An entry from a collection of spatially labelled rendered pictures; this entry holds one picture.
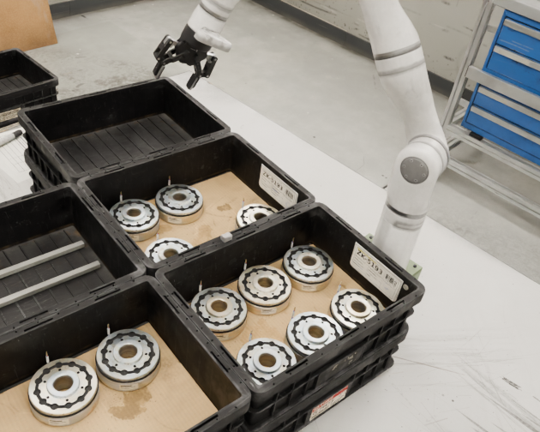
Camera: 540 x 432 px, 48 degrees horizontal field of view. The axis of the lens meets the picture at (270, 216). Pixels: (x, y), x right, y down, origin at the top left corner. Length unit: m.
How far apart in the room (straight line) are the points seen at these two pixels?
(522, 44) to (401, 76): 1.63
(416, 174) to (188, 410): 0.62
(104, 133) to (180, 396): 0.79
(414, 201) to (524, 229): 1.82
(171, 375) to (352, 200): 0.82
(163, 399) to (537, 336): 0.86
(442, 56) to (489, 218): 1.30
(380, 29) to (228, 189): 0.50
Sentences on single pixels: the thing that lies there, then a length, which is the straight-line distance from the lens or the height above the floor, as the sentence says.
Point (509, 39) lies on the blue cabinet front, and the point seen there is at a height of 0.77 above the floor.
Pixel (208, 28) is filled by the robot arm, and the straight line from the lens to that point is 1.40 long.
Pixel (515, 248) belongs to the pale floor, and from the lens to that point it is 2.93.
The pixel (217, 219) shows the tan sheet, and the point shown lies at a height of 0.83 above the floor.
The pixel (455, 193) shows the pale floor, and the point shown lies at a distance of 3.12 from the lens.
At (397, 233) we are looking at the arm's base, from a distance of 1.33.
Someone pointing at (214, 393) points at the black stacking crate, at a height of 0.86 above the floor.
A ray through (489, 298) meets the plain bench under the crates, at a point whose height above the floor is 0.70.
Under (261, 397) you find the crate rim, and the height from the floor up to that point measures 0.92.
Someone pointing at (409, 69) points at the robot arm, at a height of 1.21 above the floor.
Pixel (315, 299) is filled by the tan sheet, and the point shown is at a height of 0.83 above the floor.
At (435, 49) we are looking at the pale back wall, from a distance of 3.99.
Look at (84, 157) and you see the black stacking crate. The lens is 1.51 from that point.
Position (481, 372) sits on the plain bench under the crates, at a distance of 1.37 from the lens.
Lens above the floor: 1.69
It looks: 39 degrees down
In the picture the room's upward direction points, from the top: 9 degrees clockwise
